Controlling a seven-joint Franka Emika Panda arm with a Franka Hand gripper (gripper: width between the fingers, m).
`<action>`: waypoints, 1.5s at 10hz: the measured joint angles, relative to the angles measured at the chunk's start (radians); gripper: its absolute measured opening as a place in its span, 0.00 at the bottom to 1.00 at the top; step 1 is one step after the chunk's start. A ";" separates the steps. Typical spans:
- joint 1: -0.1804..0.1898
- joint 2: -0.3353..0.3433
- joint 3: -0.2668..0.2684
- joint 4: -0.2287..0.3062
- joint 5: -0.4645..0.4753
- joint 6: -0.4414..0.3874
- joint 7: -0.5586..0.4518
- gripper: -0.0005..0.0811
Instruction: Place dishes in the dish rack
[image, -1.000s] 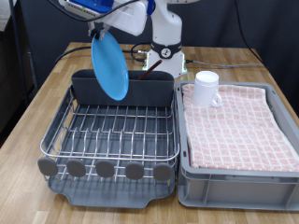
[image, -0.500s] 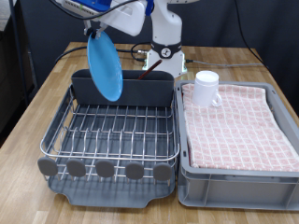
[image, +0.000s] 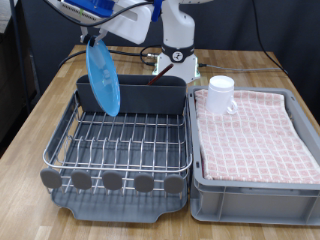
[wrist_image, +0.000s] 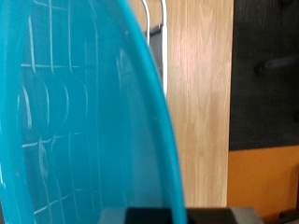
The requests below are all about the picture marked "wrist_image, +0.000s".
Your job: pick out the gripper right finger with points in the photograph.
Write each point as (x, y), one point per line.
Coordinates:
(211, 217)

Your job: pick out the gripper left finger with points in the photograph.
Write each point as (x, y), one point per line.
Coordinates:
(146, 217)

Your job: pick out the blue plastic plate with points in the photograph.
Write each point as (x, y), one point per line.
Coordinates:
(93, 124)

